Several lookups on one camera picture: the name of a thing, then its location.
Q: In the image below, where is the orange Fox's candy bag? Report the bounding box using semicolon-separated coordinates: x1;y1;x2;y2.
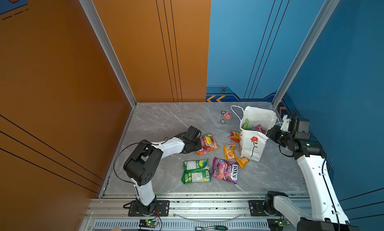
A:
197;134;220;155

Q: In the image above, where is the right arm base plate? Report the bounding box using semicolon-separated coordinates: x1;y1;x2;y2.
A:
248;200;270;217

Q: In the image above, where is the green circuit board left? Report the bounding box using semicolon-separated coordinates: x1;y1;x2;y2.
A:
138;219;160;231

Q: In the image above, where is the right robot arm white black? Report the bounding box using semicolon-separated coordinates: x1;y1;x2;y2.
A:
265;125;360;231

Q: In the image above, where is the aluminium front rail frame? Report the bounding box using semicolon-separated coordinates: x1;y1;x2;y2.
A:
78;191;340;231

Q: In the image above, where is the purple grape candy bag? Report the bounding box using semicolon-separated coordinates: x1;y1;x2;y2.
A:
255;125;266;134

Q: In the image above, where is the purple Fox's candy bag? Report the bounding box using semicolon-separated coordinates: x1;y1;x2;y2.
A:
211;157;240;184

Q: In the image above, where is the right aluminium corner post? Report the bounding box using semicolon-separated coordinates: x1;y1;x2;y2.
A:
272;0;340;108

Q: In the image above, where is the left aluminium corner post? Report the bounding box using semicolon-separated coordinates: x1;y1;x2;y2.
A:
79;0;137;109

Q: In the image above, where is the pink bear keychain toy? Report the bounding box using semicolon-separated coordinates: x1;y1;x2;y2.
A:
221;110;233;120

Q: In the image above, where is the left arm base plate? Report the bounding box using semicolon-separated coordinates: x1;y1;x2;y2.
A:
124;199;170;217

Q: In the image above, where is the circuit board right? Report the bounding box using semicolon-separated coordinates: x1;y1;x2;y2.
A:
267;219;291;231

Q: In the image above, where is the green white snack bag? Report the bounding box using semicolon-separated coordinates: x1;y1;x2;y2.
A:
181;159;211;184

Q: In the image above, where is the aluminium corner post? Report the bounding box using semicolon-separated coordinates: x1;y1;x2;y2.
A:
79;0;137;109
272;0;340;108

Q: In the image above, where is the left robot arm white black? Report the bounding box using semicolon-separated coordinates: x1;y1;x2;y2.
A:
123;126;202;216

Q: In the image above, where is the orange yellow snack pouch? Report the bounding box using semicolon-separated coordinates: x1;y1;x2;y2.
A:
223;145;249;169

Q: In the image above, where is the red yellow small snack packet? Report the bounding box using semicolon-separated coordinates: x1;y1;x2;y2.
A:
230;131;241;143

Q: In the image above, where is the green chips bag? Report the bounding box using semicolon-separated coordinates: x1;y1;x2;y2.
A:
242;118;249;130

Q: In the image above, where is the white paper bag with flower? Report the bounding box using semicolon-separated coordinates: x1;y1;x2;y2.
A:
231;105;278;162

